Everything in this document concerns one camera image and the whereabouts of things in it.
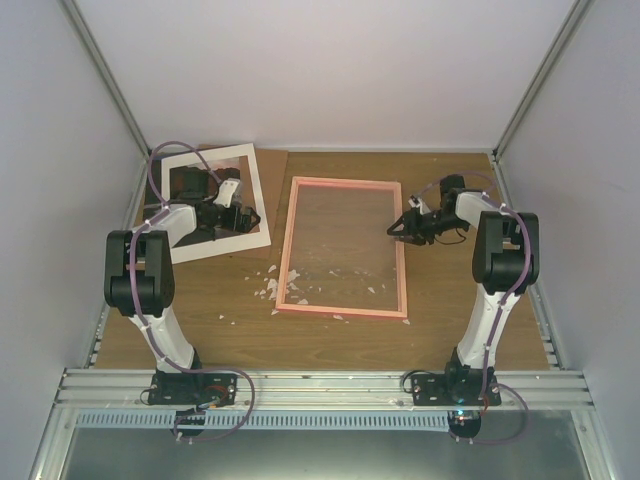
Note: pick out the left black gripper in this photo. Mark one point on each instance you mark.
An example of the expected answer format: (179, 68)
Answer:
(245, 226)

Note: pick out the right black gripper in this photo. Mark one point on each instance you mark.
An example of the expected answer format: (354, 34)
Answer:
(418, 235)

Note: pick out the white photo mat board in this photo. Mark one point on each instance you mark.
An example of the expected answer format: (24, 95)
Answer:
(260, 210)

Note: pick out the pink wooden picture frame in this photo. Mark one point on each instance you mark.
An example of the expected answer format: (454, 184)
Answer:
(337, 257)

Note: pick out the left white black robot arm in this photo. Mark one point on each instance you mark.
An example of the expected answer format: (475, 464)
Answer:
(139, 277)

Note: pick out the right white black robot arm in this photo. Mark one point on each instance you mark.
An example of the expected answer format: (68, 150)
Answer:
(505, 263)

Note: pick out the brown cardboard backing sheet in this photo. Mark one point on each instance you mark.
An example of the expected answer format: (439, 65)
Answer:
(271, 166)

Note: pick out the white paint flake cluster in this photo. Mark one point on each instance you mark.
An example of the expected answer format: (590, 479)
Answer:
(272, 290)

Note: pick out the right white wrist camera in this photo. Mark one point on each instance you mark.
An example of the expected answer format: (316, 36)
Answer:
(417, 203)

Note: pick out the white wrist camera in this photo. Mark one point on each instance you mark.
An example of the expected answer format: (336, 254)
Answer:
(417, 203)
(229, 193)

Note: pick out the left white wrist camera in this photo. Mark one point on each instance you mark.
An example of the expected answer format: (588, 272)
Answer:
(229, 193)

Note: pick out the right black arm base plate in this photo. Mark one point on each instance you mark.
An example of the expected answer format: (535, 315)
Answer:
(439, 389)

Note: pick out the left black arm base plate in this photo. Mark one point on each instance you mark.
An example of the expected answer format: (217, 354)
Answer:
(198, 390)

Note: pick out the aluminium front rail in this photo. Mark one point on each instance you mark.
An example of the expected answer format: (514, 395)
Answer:
(321, 390)

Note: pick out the grey slotted cable duct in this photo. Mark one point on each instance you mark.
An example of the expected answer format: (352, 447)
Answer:
(276, 420)

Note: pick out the left aluminium corner post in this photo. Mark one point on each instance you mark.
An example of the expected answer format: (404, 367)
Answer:
(89, 43)

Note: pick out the aluminium corner post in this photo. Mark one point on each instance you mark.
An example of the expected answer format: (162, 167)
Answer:
(89, 43)
(560, 42)

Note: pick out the right aluminium corner post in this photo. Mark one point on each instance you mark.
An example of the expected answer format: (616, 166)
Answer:
(560, 42)

